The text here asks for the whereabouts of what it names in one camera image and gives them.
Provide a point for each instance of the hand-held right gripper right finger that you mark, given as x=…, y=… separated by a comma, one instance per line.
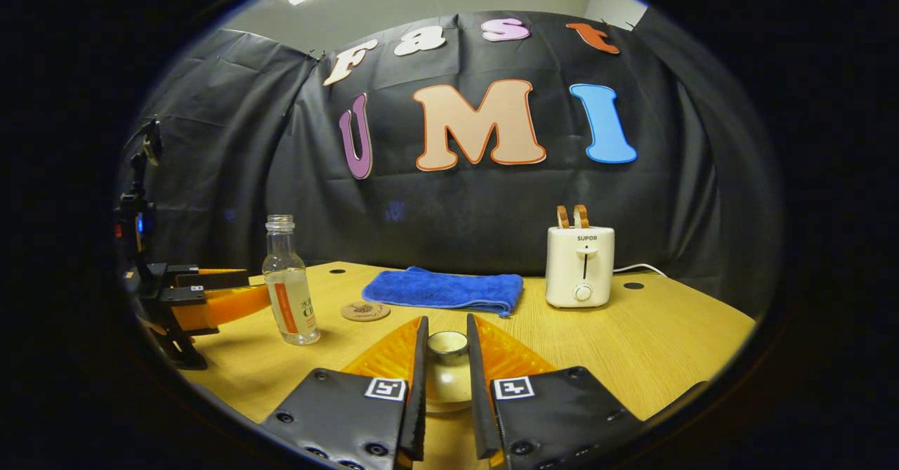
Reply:
x=479, y=400

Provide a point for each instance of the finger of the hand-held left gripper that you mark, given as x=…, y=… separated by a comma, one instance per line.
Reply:
x=225, y=308
x=211, y=279

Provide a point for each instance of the blue folded towel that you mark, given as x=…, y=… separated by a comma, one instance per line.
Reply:
x=442, y=289

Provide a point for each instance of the clear glass water bottle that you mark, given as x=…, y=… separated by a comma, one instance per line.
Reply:
x=291, y=308

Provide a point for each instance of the black backdrop cloth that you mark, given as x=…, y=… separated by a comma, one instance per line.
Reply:
x=456, y=210

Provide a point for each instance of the round cork coaster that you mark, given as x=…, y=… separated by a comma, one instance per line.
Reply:
x=365, y=311

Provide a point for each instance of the toast bread slice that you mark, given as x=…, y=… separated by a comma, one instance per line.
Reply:
x=562, y=217
x=581, y=216

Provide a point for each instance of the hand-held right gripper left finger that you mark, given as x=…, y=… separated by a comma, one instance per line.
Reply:
x=418, y=400

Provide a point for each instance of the cream toaster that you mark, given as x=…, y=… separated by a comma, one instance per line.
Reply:
x=579, y=273

